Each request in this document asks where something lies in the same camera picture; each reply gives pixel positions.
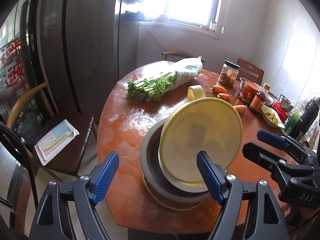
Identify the printed paper leaflet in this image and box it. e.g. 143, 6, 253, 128
34, 119, 80, 166

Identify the clear drinking glass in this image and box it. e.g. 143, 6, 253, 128
296, 132, 309, 147

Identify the brown vinegar bottle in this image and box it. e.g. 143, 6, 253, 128
249, 83, 271, 113

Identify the dark seat wooden chair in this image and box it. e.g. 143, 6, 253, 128
7, 82, 98, 181

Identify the white dish with food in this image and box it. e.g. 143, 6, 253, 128
261, 105, 285, 128

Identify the black cable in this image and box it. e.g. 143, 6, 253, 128
0, 121, 40, 210

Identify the white ceramic bowl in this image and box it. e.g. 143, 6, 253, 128
265, 95, 274, 108

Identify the small steel bowl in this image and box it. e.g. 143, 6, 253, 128
278, 94, 293, 113

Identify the large steel bowl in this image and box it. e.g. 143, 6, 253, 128
239, 77, 250, 85

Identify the white plastic bowl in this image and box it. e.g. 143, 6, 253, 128
158, 159, 208, 193

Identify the black thermos flask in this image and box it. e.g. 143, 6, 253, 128
290, 97, 319, 139

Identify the yellow bowl with handle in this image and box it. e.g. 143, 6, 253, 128
158, 85, 243, 183

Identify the near carrot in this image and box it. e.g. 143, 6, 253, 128
233, 105, 248, 114

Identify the steel basin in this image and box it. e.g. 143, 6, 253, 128
142, 175, 203, 211

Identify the wooden chair back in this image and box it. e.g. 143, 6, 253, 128
237, 59, 264, 85

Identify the grey stone bowl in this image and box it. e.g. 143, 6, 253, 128
140, 119, 210, 204

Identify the celery in plastic bag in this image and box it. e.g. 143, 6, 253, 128
125, 56, 203, 102

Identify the window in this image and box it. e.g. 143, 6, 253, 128
120, 0, 222, 38

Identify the green plastic bottle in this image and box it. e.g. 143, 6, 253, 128
281, 101, 306, 136

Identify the dark refrigerator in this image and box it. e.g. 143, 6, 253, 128
0, 0, 141, 123

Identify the far carrot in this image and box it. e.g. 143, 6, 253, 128
205, 85, 227, 94

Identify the orange lid sauce jar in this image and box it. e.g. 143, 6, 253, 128
239, 81, 261, 105

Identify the carrot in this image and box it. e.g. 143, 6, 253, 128
233, 105, 248, 114
217, 93, 230, 101
205, 85, 227, 94

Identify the clear jar black lid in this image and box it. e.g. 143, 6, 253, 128
218, 60, 240, 88

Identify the middle carrot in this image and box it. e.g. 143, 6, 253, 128
217, 93, 230, 101

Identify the red tissue pack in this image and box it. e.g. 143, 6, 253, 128
272, 101, 289, 123

